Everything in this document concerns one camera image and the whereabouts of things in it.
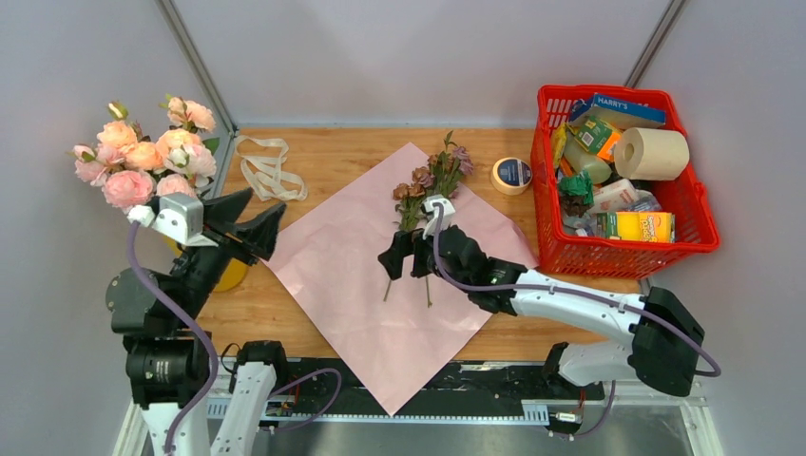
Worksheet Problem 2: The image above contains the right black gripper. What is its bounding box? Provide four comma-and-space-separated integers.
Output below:
379, 219, 471, 295

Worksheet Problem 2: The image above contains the brown dried flower stem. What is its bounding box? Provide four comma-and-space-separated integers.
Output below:
382, 164, 437, 303

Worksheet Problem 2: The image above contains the cream ribbon with gold text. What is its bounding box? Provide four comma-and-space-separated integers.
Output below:
234, 135, 309, 202

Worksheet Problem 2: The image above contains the white rose stem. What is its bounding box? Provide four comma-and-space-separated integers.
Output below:
156, 144, 218, 198

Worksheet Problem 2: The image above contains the purple pink wrapping paper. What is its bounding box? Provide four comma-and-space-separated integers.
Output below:
264, 142, 542, 418

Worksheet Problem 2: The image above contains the mauve rose stem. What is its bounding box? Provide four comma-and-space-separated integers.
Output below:
424, 130, 476, 310

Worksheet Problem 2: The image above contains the peach flower stem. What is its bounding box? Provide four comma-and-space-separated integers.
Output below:
129, 95, 220, 181

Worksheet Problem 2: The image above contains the pink rose stem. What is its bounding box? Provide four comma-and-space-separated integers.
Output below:
69, 101, 162, 212

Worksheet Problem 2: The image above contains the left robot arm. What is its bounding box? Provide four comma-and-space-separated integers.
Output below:
106, 189, 291, 455

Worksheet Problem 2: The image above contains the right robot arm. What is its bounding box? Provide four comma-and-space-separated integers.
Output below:
377, 226, 712, 398

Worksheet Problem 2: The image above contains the yellow cylindrical vase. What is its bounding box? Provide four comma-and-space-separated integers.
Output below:
163, 236, 249, 293

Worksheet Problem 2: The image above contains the masking tape roll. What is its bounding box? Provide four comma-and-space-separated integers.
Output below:
490, 157, 532, 196

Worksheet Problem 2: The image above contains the green crumpled wrapper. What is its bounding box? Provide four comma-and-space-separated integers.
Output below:
557, 170, 594, 217

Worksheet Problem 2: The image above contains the pale green bottle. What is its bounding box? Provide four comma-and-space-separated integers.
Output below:
563, 137, 612, 184

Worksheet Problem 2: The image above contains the red plastic basket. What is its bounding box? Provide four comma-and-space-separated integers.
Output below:
530, 85, 720, 279

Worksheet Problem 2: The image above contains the white plastic package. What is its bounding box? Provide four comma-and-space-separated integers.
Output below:
587, 179, 639, 214

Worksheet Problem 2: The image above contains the green orange box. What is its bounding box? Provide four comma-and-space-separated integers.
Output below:
574, 116, 623, 163

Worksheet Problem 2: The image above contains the yellow sponge pack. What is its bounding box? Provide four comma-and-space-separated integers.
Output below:
594, 212, 675, 243

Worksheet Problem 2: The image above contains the beige paper towel roll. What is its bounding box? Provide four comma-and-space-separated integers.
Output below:
613, 127, 690, 181

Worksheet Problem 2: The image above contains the blue Harry's box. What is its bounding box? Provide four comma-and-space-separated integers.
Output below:
567, 93, 666, 130

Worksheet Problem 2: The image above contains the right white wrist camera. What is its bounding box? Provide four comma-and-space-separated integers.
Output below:
421, 195, 455, 239

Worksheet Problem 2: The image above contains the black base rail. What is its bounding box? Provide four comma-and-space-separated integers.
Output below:
259, 357, 606, 428

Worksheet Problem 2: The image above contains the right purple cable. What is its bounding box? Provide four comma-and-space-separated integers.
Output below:
431, 202, 723, 439

